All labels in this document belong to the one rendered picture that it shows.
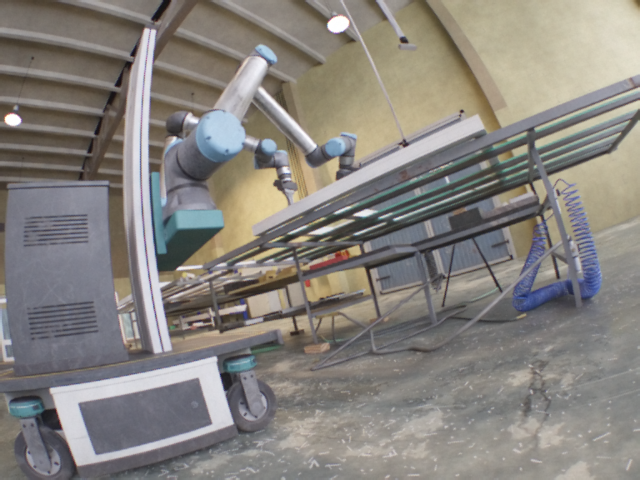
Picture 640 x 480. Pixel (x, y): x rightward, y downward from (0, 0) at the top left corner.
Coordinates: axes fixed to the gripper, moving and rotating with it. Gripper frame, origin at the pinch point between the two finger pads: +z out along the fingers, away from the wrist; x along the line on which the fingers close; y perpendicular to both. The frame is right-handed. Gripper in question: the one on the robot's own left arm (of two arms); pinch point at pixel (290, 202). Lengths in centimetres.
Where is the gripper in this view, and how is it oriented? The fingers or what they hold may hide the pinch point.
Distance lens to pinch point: 180.5
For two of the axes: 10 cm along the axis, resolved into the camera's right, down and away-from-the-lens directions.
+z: 2.3, 9.6, -1.8
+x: 6.2, -0.1, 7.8
